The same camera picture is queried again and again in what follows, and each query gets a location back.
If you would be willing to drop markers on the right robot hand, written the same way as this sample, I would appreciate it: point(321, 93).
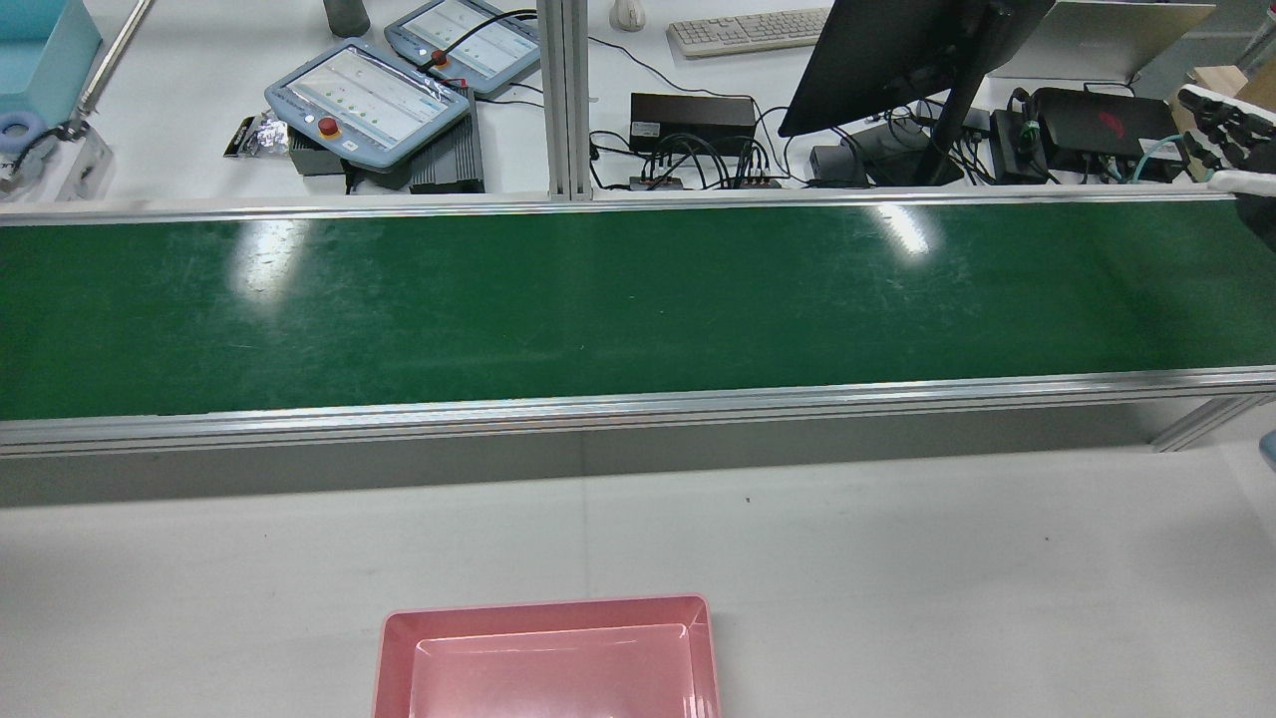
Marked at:
point(1228, 130)

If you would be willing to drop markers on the dark ribbed controller box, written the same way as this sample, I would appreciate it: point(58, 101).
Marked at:
point(454, 160)

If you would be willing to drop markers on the pink plastic box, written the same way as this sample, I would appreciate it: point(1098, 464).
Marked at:
point(548, 658)

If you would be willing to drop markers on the grey cylindrical cup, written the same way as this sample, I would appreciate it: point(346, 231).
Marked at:
point(346, 15)

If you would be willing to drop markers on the black device with red logo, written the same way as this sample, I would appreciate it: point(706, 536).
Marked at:
point(1102, 122)

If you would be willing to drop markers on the silver laptop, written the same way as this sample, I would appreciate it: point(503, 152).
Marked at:
point(1097, 40)

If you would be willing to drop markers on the black computer monitor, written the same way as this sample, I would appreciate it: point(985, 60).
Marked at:
point(897, 60)

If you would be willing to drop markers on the small grey power adapter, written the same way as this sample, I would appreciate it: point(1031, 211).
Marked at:
point(835, 165)

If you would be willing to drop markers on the beige keyboard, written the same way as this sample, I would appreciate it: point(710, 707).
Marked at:
point(748, 30)

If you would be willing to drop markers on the white computer mouse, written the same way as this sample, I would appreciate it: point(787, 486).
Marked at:
point(627, 13)

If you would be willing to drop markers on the green conveyor belt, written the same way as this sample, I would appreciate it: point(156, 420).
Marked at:
point(638, 309)
point(598, 409)

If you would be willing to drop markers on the small blue-grey teach pendant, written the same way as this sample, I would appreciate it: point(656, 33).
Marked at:
point(469, 40)

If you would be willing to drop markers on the large blue-grey teach pendant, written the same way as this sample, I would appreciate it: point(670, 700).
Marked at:
point(369, 100)

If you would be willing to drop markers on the silver foil packet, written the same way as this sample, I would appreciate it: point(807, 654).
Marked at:
point(257, 135)

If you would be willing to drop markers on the thin metal rod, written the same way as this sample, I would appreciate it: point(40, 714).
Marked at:
point(112, 55)

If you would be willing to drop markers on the light blue plastic bin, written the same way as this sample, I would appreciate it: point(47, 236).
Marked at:
point(40, 55)

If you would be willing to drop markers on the blue tape roll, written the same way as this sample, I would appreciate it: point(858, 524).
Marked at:
point(20, 130)

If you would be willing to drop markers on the black network switch box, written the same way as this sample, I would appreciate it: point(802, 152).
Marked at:
point(691, 122)

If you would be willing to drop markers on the vertical aluminium profile post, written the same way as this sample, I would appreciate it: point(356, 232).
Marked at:
point(563, 100)

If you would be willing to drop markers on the white metal bracket block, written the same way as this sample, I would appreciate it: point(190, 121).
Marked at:
point(75, 165)

